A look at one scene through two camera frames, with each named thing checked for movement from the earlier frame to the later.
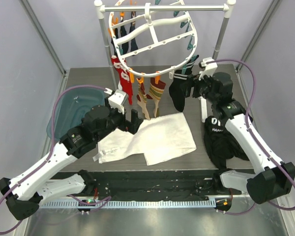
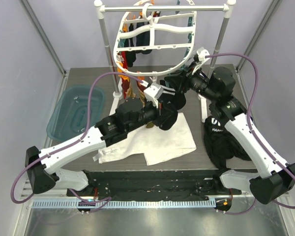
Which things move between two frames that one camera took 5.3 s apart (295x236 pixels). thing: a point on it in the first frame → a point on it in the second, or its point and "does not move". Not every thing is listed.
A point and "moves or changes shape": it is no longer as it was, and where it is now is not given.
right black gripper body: (195, 85) → (185, 77)
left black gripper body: (119, 120) → (154, 114)
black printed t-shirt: (220, 144) does not move
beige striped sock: (155, 93) moves or changes shape
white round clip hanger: (167, 20) moves or changes shape
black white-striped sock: (176, 89) moves or changes shape
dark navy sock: (133, 42) → (143, 39)
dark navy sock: (125, 45) → (131, 56)
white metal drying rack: (229, 6) does not move
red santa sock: (123, 73) moves or changes shape
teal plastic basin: (71, 105) does not move
